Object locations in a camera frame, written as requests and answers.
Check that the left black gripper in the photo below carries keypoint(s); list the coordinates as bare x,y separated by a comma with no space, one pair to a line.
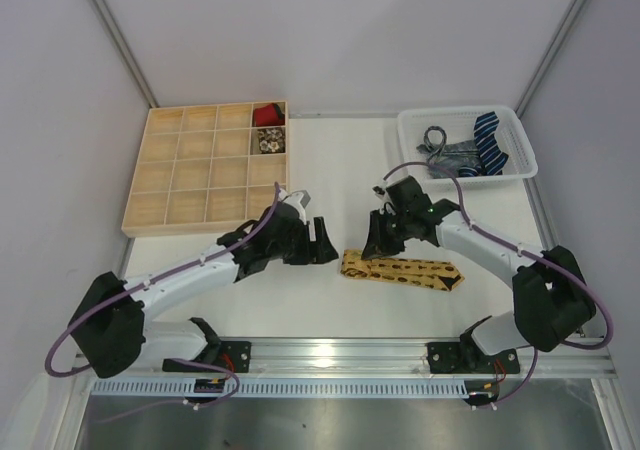
308,243

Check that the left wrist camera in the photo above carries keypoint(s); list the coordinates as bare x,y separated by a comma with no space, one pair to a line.
298,199

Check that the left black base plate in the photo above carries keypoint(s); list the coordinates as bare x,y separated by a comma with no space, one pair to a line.
232,355

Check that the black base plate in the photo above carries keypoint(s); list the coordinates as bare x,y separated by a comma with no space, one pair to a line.
455,358
232,355

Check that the rolled red tie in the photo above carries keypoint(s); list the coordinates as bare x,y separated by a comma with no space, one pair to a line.
269,114

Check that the white slotted cable duct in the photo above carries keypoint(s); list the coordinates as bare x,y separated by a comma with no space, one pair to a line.
281,388

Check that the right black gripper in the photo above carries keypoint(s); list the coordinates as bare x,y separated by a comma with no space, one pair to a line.
386,228

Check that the grey paisley tie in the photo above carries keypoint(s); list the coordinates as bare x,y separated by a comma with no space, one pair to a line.
443,158

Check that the wooden compartment tray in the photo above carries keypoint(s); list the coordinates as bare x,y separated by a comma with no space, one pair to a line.
199,170

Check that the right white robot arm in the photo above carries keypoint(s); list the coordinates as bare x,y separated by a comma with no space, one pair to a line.
550,301

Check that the left aluminium frame post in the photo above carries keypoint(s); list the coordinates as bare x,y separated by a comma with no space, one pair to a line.
120,44

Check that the right aluminium frame post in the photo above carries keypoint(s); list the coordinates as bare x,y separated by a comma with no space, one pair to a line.
558,40

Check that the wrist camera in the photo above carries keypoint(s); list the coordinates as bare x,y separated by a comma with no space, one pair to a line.
379,191
298,199

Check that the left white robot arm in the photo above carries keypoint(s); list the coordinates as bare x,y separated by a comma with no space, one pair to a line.
116,326

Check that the blue striped tie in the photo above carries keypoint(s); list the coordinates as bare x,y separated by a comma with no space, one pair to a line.
491,160

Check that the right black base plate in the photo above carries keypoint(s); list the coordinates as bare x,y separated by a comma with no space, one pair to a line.
455,358

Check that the white plastic basket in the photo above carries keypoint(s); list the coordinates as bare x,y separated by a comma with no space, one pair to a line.
458,123

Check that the aluminium frame post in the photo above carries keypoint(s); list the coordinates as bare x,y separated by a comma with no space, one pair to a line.
120,44
558,40

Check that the rolled floral tie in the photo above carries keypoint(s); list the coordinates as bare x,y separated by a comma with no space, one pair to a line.
271,140

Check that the yellow patterned tie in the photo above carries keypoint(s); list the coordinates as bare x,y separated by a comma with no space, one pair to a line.
436,275

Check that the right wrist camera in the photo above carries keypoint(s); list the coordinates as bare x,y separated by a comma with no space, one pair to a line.
379,191

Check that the aluminium mounting rail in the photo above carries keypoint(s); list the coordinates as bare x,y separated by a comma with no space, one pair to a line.
337,357

